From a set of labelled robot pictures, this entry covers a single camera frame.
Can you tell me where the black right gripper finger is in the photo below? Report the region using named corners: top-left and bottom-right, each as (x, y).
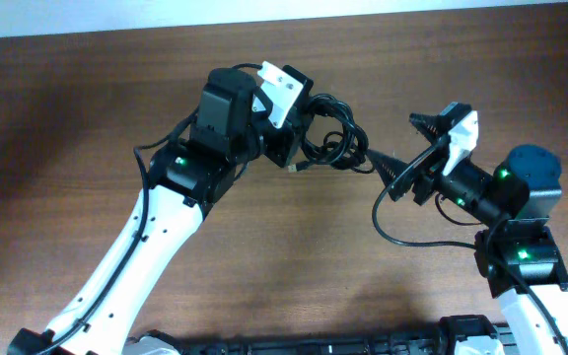
top-left (409, 112), bottom-right (450, 146)
top-left (366, 149), bottom-right (408, 187)

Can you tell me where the black thick cable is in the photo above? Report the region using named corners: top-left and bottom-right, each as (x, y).
top-left (301, 93), bottom-right (377, 175)

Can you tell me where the black thin usb cable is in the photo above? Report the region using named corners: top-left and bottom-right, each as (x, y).
top-left (286, 130), bottom-right (364, 174)

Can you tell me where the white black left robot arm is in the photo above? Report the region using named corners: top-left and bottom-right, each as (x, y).
top-left (7, 62), bottom-right (314, 354)

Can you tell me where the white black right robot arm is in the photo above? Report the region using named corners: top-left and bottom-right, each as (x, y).
top-left (367, 107), bottom-right (568, 354)

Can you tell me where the black right camera cable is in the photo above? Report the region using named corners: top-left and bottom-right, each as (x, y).
top-left (371, 132), bottom-right (568, 355)

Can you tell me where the black camera cable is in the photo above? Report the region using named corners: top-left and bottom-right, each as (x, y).
top-left (32, 62), bottom-right (265, 355)
top-left (371, 132), bottom-right (568, 355)

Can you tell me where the black left camera cable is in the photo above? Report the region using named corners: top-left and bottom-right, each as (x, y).
top-left (32, 62), bottom-right (265, 355)

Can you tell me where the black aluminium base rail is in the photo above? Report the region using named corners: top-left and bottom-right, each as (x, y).
top-left (122, 315), bottom-right (521, 355)

